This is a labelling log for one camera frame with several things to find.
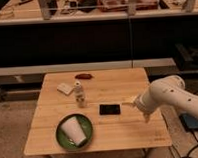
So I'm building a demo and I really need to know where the small clear plastic bottle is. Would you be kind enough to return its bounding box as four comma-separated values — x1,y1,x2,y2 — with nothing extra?
74,81,86,108

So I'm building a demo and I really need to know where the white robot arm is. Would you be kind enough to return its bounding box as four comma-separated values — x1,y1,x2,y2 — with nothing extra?
123,75,198,120

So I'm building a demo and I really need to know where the black smartphone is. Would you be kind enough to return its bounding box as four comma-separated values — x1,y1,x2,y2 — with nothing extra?
99,104,120,115

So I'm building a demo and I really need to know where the dark red elongated object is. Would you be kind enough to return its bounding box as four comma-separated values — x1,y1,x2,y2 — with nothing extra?
75,73,92,80

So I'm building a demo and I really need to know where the wooden folding table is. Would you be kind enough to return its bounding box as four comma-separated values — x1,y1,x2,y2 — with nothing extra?
24,68,172,155

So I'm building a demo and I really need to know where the blue box on floor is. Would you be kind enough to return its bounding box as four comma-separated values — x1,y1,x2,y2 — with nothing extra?
180,113,198,132

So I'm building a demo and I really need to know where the white paper cup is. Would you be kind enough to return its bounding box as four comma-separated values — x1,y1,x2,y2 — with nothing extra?
61,117,87,147

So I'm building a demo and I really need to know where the beige rectangular block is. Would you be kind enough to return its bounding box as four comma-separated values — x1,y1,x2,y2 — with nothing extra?
57,83,73,95

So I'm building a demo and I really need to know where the dark equipment stack right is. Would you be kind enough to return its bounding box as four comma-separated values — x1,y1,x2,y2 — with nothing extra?
173,43,198,70

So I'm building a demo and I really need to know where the green round plate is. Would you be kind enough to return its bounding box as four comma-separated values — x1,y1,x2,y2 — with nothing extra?
55,114,93,152

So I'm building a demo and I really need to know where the long wooden workbench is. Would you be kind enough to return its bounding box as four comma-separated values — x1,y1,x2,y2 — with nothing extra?
0,0,198,26

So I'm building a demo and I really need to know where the black floor cable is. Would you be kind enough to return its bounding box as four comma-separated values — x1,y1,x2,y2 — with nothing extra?
168,129,198,158

